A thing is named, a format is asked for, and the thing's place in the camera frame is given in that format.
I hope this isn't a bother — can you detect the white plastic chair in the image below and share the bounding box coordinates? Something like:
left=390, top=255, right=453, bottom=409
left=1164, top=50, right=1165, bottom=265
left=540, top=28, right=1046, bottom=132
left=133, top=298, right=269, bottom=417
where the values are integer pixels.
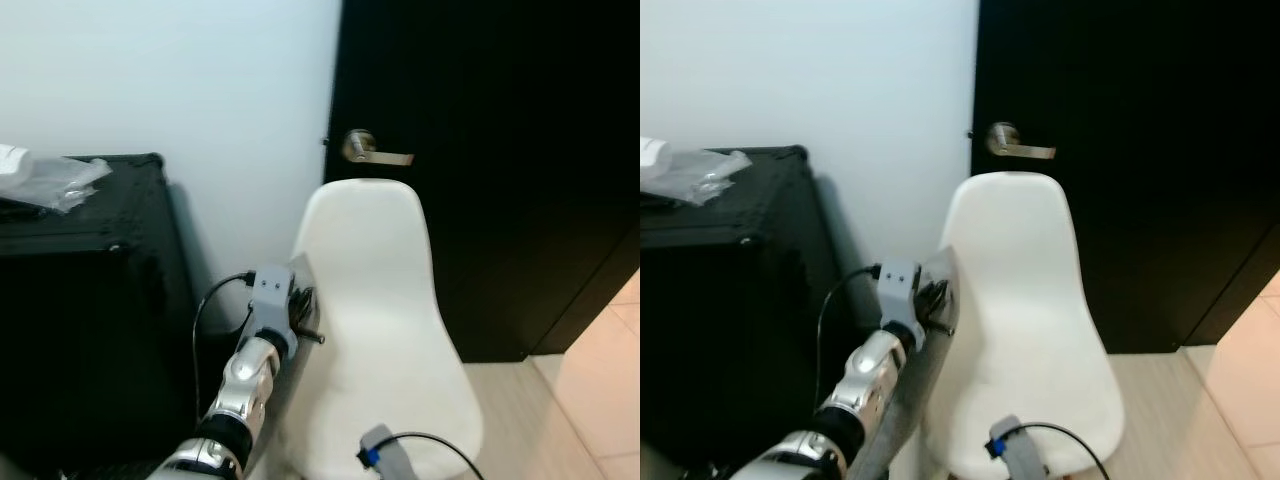
left=920, top=171, right=1126, bottom=480
left=270, top=178, right=484, bottom=480

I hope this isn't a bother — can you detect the black trunk case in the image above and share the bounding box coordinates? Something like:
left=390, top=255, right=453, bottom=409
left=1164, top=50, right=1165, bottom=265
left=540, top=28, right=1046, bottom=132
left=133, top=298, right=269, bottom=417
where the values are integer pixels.
left=0, top=152, right=201, bottom=480
left=640, top=145, right=861, bottom=480

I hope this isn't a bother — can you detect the black door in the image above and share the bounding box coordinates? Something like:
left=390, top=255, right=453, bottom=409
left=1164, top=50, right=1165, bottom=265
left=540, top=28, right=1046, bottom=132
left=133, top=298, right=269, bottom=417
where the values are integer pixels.
left=968, top=0, right=1280, bottom=354
left=322, top=0, right=641, bottom=363

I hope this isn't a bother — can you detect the clear plastic bag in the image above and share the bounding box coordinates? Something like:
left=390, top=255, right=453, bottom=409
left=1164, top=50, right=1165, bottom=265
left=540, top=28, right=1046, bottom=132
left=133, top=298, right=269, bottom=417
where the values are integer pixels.
left=660, top=149, right=753, bottom=207
left=0, top=150, right=113, bottom=214

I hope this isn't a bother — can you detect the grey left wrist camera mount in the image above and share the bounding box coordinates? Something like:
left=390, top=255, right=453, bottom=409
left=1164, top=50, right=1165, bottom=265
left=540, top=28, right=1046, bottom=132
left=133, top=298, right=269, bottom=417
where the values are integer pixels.
left=245, top=264, right=296, bottom=346
left=878, top=260, right=926, bottom=336

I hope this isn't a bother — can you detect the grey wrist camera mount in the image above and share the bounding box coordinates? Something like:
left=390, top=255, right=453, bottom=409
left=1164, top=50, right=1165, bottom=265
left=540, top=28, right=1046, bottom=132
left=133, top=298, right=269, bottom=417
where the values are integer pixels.
left=245, top=264, right=296, bottom=346
left=988, top=415, right=1051, bottom=480
left=878, top=260, right=926, bottom=336
left=358, top=425, right=421, bottom=480

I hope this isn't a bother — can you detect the metal door lever handle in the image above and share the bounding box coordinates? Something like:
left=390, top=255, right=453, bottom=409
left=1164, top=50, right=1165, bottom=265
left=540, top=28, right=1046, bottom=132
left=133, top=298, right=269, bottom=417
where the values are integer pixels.
left=342, top=129, right=416, bottom=168
left=987, top=122, right=1057, bottom=161

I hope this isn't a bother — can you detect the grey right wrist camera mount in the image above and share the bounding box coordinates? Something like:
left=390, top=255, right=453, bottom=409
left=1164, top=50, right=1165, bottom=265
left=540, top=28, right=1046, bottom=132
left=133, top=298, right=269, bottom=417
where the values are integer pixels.
left=988, top=415, right=1051, bottom=480
left=358, top=425, right=421, bottom=480

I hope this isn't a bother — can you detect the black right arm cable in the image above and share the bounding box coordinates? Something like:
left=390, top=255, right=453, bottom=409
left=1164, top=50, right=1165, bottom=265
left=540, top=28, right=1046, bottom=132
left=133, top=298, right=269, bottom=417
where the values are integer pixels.
left=1010, top=421, right=1111, bottom=480
left=385, top=431, right=486, bottom=480

